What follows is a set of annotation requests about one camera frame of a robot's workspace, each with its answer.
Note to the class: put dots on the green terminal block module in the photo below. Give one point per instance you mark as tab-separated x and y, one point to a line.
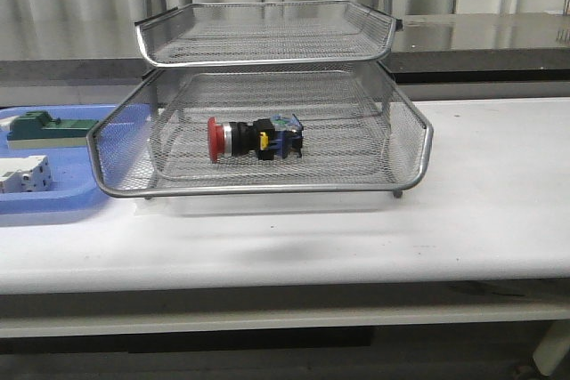
37	129

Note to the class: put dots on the dark stone counter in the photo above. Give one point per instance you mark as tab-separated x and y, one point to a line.
429	49

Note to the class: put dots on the blue plastic tray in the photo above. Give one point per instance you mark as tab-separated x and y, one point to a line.
73	187

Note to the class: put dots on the white circuit breaker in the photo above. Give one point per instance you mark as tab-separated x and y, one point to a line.
28	174

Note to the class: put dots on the red emergency stop button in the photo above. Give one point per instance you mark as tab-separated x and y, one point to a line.
268	138

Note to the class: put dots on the white table leg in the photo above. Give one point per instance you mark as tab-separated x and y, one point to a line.
553	347

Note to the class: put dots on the silver mesh tray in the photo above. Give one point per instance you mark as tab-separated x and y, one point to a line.
361	133
234	34

